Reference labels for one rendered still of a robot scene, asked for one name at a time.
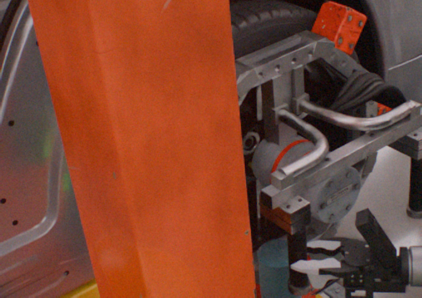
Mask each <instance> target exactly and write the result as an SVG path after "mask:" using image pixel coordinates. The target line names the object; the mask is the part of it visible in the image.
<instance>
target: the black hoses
mask: <svg viewBox="0 0 422 298"><path fill-rule="evenodd" d="M370 100H372V101H375V102H377V103H379V104H382V105H385V106H386V107H389V108H391V109H393V108H395V107H397V106H398V105H401V104H403V103H405V102H407V101H408V99H406V98H405V97H404V95H403V94H402V92H401V91H400V89H398V88H397V86H395V85H393V84H391V83H386V82H385V81H384V80H383V79H382V78H381V77H380V76H378V75H377V74H376V73H371V72H370V73H369V72H367V71H364V70H360V71H356V72H354V73H353V74H352V75H351V76H349V78H348V79H347V81H346V82H345V83H344V85H343V87H342V88H341V89H340V91H339V93H338V95H337V97H336V99H335V100H334V102H333V103H332V104H331V105H329V106H327V107H326V108H328V109H330V110H332V111H335V112H338V113H340V114H345V115H348V114H346V113H347V112H350V111H351V110H354V109H355V108H356V107H359V106H361V105H363V104H365V103H367V102H368V101H370Z"/></svg>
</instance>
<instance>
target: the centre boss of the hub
mask: <svg viewBox="0 0 422 298"><path fill-rule="evenodd" d="M259 142H260V136H259V134H258V133H257V132H256V131H255V130H250V131H249V132H248V133H247V134H246V135H245V136H244V138H243V140H242V145H243V152H244V155H249V154H252V153H253V152H254V151H255V150H256V147H257V146H258V145H259Z"/></svg>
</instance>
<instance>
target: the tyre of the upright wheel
mask: <svg viewBox="0 0 422 298"><path fill-rule="evenodd" d="M229 5H230V18H231V26H232V41H233V47H234V60H236V59H239V58H241V57H242V56H245V55H248V54H250V53H252V52H253V51H256V50H258V49H261V48H264V47H267V46H269V45H272V44H274V43H277V42H280V41H282V40H283V39H285V38H288V37H290V36H293V35H295V33H300V32H302V31H305V30H307V31H312V29H313V26H314V24H315V21H316V18H317V16H318V13H316V12H313V11H310V10H308V9H305V8H301V7H299V6H297V5H295V4H291V3H288V2H286V1H282V0H229ZM349 56H350V57H351V59H353V60H354V61H356V62H357V63H358V64H360V61H359V59H358V56H357V55H356V52H355V50H354V49H353V51H352V53H351V55H349ZM346 144H347V129H345V130H344V138H343V141H342V146H344V145H346Z"/></svg>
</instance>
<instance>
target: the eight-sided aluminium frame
mask: <svg viewBox="0 0 422 298"><path fill-rule="evenodd" d="M334 44H335V43H334V42H332V41H330V40H329V39H328V38H327V37H325V36H322V35H318V34H316V33H313V32H311V31H307V30H305V31H302V32H300V33H295V35H293V36H290V37H288V38H285V39H283V40H282V41H280V42H277V43H274V44H272V45H269V46H267V47H265V48H262V49H260V50H257V51H254V52H252V53H250V54H248V55H245V56H242V57H241V58H239V59H236V60H234V61H235V75H236V82H237V96H238V103H239V106H240V104H241V103H242V102H243V100H244V99H245V97H246V95H247V93H248V91H249V90H250V89H251V88H253V87H255V86H258V85H260V84H262V83H265V82H267V81H269V80H271V78H273V77H276V76H278V75H279V74H281V75H282V74H284V73H286V72H288V71H291V70H293V68H295V67H297V66H299V65H305V64H307V63H310V62H312V61H314V60H316V61H317V62H319V64H321V65H322V66H324V67H325V68H327V69H328V70H330V71H331V72H332V73H333V74H335V76H336V77H338V78H339V79H341V80H343V81H344V82H346V81H347V79H348V78H349V76H351V75H352V74H353V73H354V72H356V71H360V70H364V71H367V70H366V69H365V68H364V67H362V66H361V65H360V64H358V63H357V62H356V61H354V60H353V59H351V57H350V56H349V55H348V54H346V53H345V52H344V51H342V50H339V49H337V48H334ZM367 72H368V71H367ZM369 73H370V72H369ZM377 108H378V103H377V102H375V101H372V100H370V101H368V102H367V103H365V104H363V105H361V106H359V107H356V108H355V109H354V110H351V111H350V112H347V114H348V115H349V116H352V117H360V118H368V117H375V116H377ZM370 131H371V130H370ZM370 131H357V130H350V129H347V143H350V141H352V140H354V139H356V138H359V137H360V136H362V135H364V134H366V133H368V132H370ZM377 155H378V151H377V152H375V153H373V154H371V155H370V156H367V157H365V158H364V159H362V160H361V161H359V162H357V163H355V164H354V165H352V166H351V167H353V168H355V169H356V170H357V171H358V172H359V174H360V182H361V185H360V189H361V188H362V186H363V185H364V183H365V181H366V179H367V177H368V175H369V173H371V172H372V170H373V168H374V166H375V164H376V162H377ZM344 218H345V217H343V218H342V219H341V220H338V221H336V222H334V223H323V222H321V221H320V220H318V219H316V218H315V217H313V216H311V223H310V224H309V225H307V226H305V227H306V242H307V243H309V242H313V241H316V240H320V239H323V238H332V237H333V236H334V235H335V234H336V233H337V229H338V227H339V225H340V224H341V223H342V221H343V219H344ZM252 256H253V264H254V276H255V284H259V285H260V280H259V259H258V258H257V251H256V252H254V253H253V254H252Z"/></svg>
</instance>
